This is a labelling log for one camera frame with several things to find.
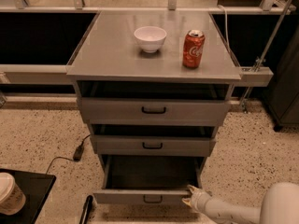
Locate dark cabinet at right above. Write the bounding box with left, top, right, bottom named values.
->
left=263, top=27, right=299, bottom=132

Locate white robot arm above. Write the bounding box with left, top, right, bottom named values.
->
left=182, top=182, right=299, bottom=224

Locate slanted metal rod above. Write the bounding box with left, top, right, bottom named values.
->
left=239, top=0, right=292, bottom=113

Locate white paper coffee cup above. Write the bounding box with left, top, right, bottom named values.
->
left=0, top=173, right=26, bottom=216

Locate grey middle drawer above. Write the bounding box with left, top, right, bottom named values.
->
left=91, top=135, right=216, bottom=157

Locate white cable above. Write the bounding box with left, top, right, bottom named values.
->
left=216, top=4, right=232, bottom=53

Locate black stick object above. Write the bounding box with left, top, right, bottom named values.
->
left=79, top=195, right=93, bottom=224

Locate grey drawer cabinet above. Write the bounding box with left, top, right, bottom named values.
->
left=65, top=9, right=243, bottom=185

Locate metal rail frame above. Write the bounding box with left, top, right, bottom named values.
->
left=0, top=0, right=299, bottom=88

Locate grey drawer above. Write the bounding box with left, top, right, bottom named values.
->
left=91, top=135, right=216, bottom=157
left=94, top=155, right=206, bottom=205
left=78, top=98, right=230, bottom=126

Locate grey top drawer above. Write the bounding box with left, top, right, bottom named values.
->
left=78, top=98, right=230, bottom=126

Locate grey bottom drawer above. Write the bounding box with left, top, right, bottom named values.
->
left=94, top=155, right=206, bottom=205

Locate white bowl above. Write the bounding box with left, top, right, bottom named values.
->
left=134, top=26, right=167, bottom=53

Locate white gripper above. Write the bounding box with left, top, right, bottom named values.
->
left=182, top=185, right=212, bottom=213

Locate black power adapter with cable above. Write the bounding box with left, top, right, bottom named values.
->
left=46, top=134, right=90, bottom=174

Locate red cola can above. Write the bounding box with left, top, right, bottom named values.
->
left=183, top=30, right=206, bottom=68

